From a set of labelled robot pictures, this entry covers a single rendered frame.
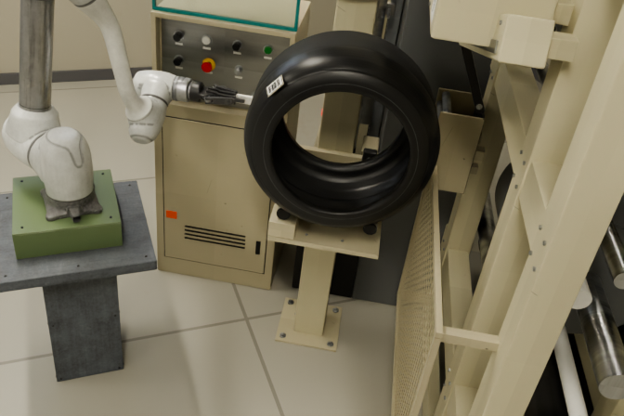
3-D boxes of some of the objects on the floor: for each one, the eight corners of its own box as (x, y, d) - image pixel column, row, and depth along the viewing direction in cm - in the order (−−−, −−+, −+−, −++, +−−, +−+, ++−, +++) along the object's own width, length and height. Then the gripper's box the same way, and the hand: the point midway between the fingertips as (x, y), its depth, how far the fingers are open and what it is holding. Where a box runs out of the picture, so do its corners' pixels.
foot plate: (285, 298, 307) (285, 294, 306) (342, 308, 305) (343, 305, 304) (274, 341, 284) (275, 337, 283) (335, 352, 283) (336, 348, 282)
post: (296, 311, 301) (393, -414, 163) (325, 317, 300) (447, -408, 163) (292, 331, 290) (391, -426, 153) (321, 337, 289) (448, -420, 152)
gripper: (186, 88, 233) (252, 99, 231) (196, 73, 243) (259, 84, 242) (186, 107, 237) (250, 118, 235) (196, 92, 247) (258, 102, 246)
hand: (245, 99), depth 239 cm, fingers closed
